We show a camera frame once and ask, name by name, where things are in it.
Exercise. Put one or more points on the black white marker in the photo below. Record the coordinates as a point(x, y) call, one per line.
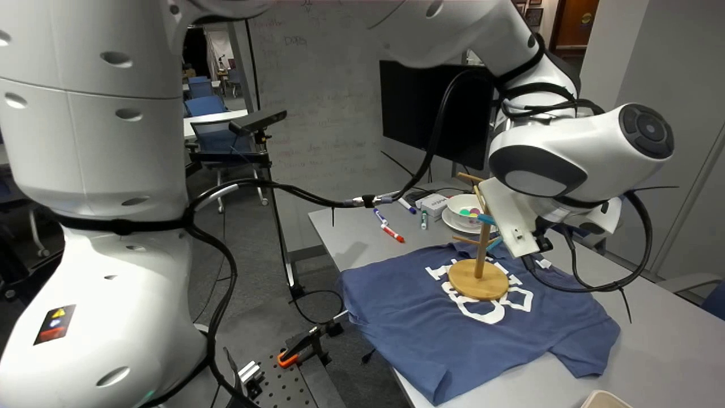
point(409, 207)

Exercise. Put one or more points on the long grey background table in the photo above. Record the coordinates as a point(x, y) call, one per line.
point(217, 119)

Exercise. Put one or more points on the small white cardboard box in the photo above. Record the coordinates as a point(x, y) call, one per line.
point(431, 203)

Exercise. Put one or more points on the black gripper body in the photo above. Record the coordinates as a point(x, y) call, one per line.
point(542, 233)

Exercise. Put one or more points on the brown wooden door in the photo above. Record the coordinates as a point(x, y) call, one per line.
point(578, 23)

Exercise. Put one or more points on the orange black clamp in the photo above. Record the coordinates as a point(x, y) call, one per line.
point(297, 351)

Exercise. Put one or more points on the beige plastic tray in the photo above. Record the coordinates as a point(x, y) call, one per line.
point(604, 400)

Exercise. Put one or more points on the blue marker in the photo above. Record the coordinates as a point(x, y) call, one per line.
point(378, 213)

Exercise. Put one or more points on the green dry-erase marker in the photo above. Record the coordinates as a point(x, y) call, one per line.
point(425, 221)

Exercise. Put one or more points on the white bowl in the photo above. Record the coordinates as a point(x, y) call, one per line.
point(457, 204)

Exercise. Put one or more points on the black computer monitor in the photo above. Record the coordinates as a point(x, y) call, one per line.
point(421, 105)

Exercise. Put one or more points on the light blue plastic peg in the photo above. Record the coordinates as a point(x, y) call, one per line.
point(487, 219)

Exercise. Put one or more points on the white plate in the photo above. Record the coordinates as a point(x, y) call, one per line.
point(453, 226)

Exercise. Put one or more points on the black metal breadboard base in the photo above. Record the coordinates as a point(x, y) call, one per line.
point(302, 387)

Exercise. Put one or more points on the blue printed t-shirt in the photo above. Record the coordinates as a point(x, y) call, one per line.
point(409, 318)

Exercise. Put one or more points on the red marker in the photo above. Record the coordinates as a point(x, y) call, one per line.
point(393, 233)

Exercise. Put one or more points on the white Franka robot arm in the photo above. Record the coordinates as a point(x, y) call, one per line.
point(97, 114)

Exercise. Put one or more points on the wooden branch stand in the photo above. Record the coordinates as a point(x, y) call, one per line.
point(478, 284)

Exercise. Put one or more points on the black camera on tripod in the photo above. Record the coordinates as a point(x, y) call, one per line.
point(262, 121)

